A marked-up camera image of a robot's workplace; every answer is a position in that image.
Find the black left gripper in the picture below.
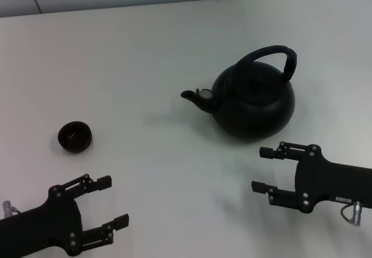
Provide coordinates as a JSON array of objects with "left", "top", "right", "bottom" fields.
[{"left": 0, "top": 174, "right": 130, "bottom": 258}]

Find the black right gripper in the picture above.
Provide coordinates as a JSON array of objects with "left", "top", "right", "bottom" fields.
[{"left": 251, "top": 141, "right": 372, "bottom": 214}]

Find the black round teapot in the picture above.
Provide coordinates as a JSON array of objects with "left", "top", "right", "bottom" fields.
[{"left": 180, "top": 45, "right": 297, "bottom": 142}]

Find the small dark teacup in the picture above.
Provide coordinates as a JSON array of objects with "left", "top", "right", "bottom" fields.
[{"left": 57, "top": 120, "right": 93, "bottom": 154}]

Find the right gripper plug cable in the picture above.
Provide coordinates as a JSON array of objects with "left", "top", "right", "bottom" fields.
[{"left": 341, "top": 200, "right": 362, "bottom": 227}]

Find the gripper plug cable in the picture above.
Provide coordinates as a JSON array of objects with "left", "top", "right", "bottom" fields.
[
  {"left": 341, "top": 200, "right": 362, "bottom": 227},
  {"left": 2, "top": 200, "right": 23, "bottom": 217}
]

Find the left gripper plug cable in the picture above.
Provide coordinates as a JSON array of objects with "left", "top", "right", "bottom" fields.
[{"left": 2, "top": 200, "right": 23, "bottom": 217}]

